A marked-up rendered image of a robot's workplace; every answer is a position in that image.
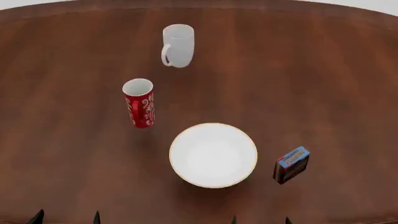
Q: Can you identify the chocolate pudding box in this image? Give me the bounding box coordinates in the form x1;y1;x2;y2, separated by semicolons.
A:
272;146;311;185

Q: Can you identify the white bowl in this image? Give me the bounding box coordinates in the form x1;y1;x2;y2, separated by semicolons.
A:
169;123;259;189

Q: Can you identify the white ceramic mug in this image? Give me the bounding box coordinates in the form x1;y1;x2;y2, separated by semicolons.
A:
160;24;195;69

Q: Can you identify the red patterned mug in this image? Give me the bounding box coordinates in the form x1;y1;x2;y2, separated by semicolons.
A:
122;78;156;129

